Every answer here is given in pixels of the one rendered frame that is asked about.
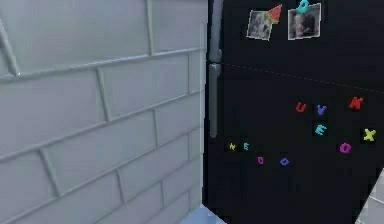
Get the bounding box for watermelon slice magnet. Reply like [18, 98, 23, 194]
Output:
[266, 3, 284, 25]

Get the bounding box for photo with grey border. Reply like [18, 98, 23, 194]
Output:
[287, 3, 323, 41]
[246, 9, 275, 42]

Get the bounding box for cyan ring magnet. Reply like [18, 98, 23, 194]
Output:
[296, 0, 311, 14]

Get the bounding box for grey fridge handle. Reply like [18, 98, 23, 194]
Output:
[209, 0, 224, 64]
[208, 63, 222, 139]

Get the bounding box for black fridge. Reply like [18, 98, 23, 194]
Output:
[202, 0, 384, 224]

